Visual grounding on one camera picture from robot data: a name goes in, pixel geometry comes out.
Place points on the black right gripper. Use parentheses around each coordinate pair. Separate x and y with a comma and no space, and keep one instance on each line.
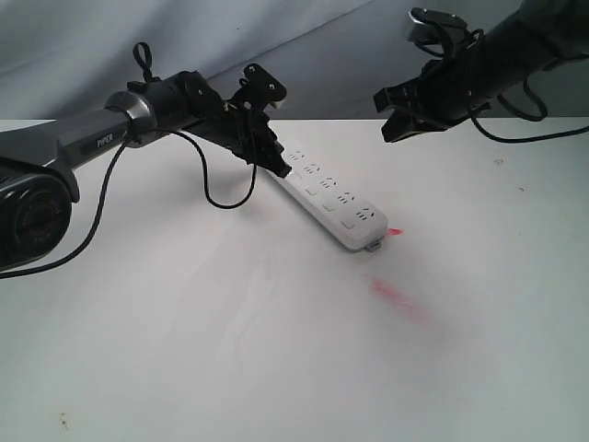
(444,93)

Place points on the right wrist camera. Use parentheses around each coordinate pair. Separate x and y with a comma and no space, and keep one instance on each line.
(424,26)

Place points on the white power strip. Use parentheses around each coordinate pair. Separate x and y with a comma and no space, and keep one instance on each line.
(351,219)

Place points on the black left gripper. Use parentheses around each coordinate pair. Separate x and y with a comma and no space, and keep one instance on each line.
(240,129)

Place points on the grey backdrop cloth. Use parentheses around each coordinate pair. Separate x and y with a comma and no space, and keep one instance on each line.
(59,58)

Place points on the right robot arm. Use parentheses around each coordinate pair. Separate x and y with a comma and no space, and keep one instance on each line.
(538,36)

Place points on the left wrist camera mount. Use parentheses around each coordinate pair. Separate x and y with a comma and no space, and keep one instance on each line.
(259,89)

